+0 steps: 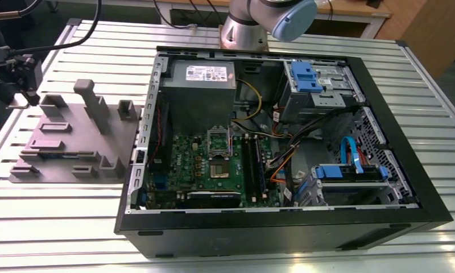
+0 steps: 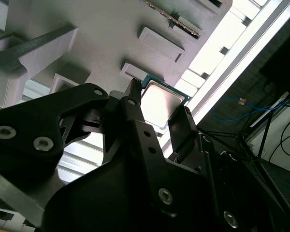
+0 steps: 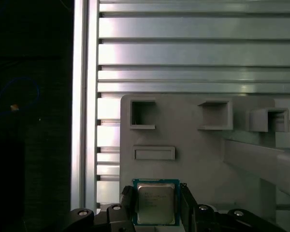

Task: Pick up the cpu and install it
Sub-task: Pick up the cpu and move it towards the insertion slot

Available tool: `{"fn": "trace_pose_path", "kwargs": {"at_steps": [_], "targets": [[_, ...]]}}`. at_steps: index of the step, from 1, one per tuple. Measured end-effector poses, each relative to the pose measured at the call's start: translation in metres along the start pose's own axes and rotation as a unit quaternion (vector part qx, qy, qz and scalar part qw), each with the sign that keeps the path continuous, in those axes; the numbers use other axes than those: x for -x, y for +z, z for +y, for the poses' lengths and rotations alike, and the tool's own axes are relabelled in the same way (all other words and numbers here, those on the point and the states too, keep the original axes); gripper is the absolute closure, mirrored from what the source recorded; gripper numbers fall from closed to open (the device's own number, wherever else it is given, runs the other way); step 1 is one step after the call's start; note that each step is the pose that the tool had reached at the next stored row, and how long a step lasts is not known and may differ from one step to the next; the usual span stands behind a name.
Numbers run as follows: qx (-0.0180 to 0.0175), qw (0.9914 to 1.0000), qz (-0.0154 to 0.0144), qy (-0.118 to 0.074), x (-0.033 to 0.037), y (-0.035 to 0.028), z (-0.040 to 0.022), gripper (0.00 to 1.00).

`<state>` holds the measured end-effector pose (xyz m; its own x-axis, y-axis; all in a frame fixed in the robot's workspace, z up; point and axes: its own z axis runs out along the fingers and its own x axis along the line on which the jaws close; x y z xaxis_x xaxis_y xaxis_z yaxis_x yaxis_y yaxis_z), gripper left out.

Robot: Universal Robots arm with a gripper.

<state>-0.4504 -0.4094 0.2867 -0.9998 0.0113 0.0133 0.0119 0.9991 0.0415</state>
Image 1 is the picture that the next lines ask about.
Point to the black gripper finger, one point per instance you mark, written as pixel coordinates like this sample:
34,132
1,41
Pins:
33,76
17,74

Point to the black PC case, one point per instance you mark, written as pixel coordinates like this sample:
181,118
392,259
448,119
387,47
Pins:
272,236

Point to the black graphics card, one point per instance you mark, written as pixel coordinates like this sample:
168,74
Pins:
212,199

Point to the brown wooden cabinet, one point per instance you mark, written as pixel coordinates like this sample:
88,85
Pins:
432,34

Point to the grey metal disk bay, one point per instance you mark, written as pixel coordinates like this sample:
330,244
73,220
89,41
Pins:
354,184

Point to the hard disk in blue carrier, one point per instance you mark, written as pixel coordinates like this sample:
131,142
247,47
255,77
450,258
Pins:
334,172

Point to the green motherboard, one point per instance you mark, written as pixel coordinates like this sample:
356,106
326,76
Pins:
181,170

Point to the grey plastic parts rack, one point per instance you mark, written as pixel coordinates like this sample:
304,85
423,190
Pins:
79,142

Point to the green RAM stick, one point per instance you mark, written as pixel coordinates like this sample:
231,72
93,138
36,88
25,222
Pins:
56,156

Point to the grey power supply unit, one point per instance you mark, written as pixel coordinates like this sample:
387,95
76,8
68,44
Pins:
196,99

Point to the CPU socket gold contacts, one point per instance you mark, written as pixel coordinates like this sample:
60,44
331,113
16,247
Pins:
219,170

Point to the grey metal drive cage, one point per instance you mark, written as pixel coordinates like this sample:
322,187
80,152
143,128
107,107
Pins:
326,102

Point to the blue plastic drive latch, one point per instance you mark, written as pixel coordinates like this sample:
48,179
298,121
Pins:
304,76

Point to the black RAM stick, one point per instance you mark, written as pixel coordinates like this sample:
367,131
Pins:
259,165

